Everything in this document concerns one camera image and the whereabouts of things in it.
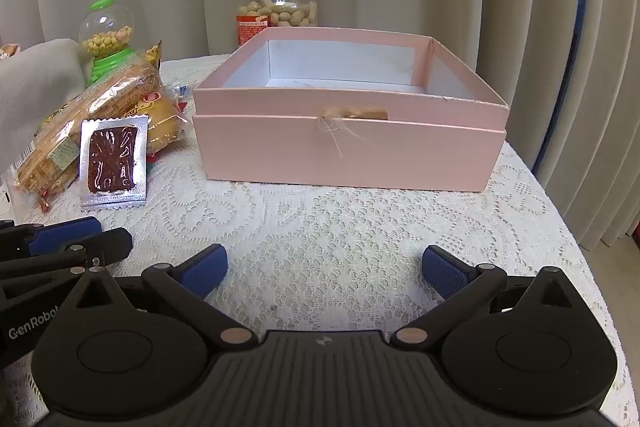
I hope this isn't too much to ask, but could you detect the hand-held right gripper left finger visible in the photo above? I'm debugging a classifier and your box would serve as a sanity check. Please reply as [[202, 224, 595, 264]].
[[70, 244, 258, 350]]

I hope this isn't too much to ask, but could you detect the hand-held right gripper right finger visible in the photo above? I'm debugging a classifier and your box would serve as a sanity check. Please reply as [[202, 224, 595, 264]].
[[390, 244, 591, 350]]

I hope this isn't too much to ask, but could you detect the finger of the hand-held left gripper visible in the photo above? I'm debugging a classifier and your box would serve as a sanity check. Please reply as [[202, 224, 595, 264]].
[[0, 216, 104, 259], [0, 228, 134, 303]]

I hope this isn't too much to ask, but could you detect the silver packet dark brown snack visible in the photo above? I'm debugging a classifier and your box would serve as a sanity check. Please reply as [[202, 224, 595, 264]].
[[79, 116, 149, 208]]

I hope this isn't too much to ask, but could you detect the yellow bread packet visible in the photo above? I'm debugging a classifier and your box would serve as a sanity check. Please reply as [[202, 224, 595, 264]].
[[135, 88, 194, 158]]

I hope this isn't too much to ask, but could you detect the pink cardboard box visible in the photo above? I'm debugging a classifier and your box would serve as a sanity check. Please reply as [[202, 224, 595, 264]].
[[192, 27, 510, 194]]

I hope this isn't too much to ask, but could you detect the white packet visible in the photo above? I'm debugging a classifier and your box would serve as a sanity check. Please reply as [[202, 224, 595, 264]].
[[0, 174, 16, 223]]

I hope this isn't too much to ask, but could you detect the white lace tablecloth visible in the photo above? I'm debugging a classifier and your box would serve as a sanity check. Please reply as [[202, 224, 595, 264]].
[[0, 54, 628, 427]]

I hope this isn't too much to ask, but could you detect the green gumball machine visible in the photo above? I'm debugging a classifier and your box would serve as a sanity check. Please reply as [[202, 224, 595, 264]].
[[78, 0, 137, 88]]

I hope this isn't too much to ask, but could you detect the glass peanut jar gold lid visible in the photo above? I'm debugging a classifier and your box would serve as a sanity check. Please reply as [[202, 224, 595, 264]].
[[236, 0, 319, 48]]

